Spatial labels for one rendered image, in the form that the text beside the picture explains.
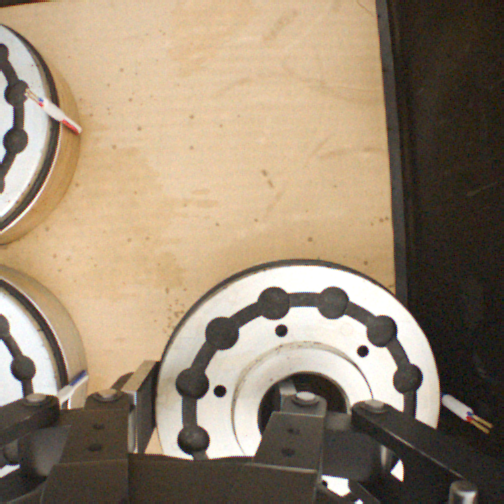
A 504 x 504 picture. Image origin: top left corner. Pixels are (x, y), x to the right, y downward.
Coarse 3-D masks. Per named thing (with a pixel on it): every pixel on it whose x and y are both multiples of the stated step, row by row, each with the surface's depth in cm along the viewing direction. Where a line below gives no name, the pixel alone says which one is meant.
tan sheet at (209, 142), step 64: (64, 0) 17; (128, 0) 18; (192, 0) 18; (256, 0) 18; (320, 0) 18; (64, 64) 17; (128, 64) 18; (192, 64) 18; (256, 64) 18; (320, 64) 18; (128, 128) 18; (192, 128) 18; (256, 128) 18; (320, 128) 18; (384, 128) 18; (128, 192) 18; (192, 192) 18; (256, 192) 18; (320, 192) 18; (384, 192) 18; (0, 256) 17; (64, 256) 18; (128, 256) 18; (192, 256) 18; (256, 256) 18; (320, 256) 18; (384, 256) 18; (128, 320) 18; (320, 384) 18
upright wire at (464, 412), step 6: (444, 396) 13; (450, 396) 13; (444, 402) 13; (450, 402) 13; (456, 402) 13; (450, 408) 13; (456, 408) 12; (462, 408) 12; (468, 408) 12; (462, 414) 12; (468, 414) 12; (474, 414) 12; (468, 420) 12; (480, 420) 11; (480, 426) 11; (486, 432) 11
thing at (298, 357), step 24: (264, 360) 12; (288, 360) 12; (312, 360) 12; (336, 360) 12; (240, 384) 12; (264, 384) 12; (336, 384) 12; (360, 384) 12; (240, 408) 12; (240, 432) 12
